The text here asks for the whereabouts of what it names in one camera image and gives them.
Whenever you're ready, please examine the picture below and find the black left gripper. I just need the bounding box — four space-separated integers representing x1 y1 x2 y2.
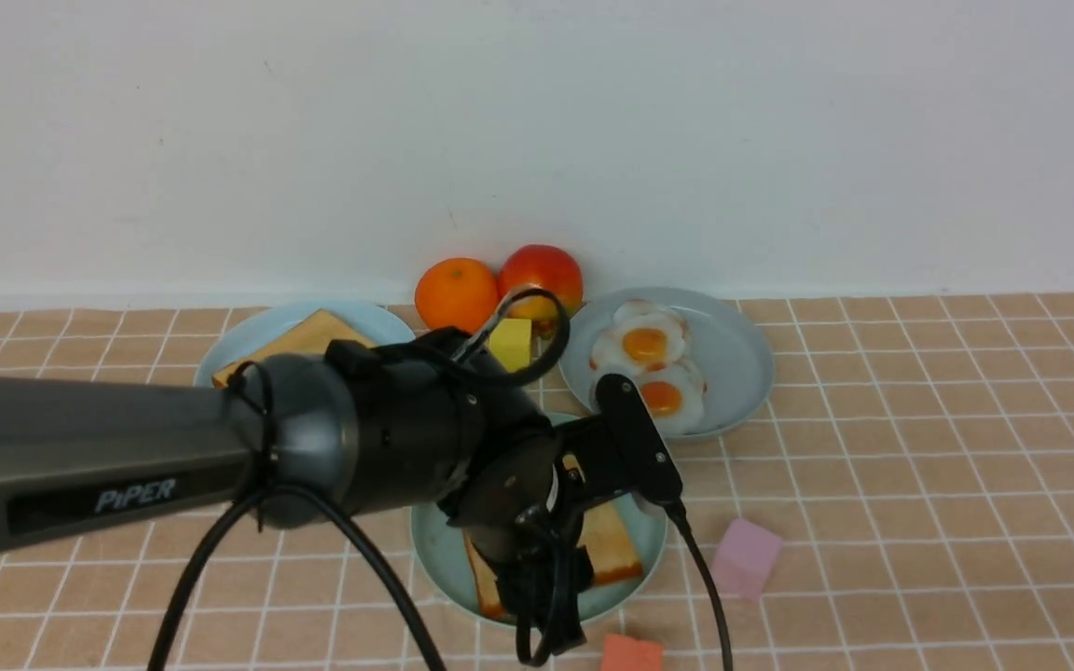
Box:
442 415 630 665

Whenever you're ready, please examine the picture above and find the toast slice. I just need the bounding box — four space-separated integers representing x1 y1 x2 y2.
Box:
461 502 645 622
212 309 378 389

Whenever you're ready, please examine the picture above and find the fried egg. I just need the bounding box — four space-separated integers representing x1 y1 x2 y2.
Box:
587 300 691 377
636 358 705 437

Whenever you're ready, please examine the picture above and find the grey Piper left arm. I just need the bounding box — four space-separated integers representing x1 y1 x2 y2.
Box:
0 329 638 670

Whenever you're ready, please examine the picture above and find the green centre plate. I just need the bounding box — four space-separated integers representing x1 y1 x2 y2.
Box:
411 412 669 627

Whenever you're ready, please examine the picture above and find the yellow foam cube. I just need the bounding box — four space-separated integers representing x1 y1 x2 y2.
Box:
487 318 532 373

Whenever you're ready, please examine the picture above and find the red orange foam cube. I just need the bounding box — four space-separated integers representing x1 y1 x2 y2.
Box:
599 634 665 671

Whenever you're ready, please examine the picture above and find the orange fruit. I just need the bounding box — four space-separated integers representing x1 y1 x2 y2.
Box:
413 256 502 333

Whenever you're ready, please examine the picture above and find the pink foam cube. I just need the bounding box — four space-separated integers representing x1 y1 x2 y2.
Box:
710 517 784 602

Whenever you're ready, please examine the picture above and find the light blue plate left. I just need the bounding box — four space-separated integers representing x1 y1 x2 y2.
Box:
195 301 417 389

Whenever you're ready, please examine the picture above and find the red yellow apple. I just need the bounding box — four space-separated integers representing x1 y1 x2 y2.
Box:
498 245 585 324

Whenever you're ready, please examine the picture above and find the grey blue plate right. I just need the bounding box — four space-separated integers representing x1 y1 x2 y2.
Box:
558 286 775 441

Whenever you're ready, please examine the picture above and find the checkered orange tablecloth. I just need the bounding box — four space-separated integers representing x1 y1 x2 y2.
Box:
0 294 1074 670

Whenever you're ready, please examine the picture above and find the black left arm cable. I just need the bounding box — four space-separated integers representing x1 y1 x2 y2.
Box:
147 287 734 671

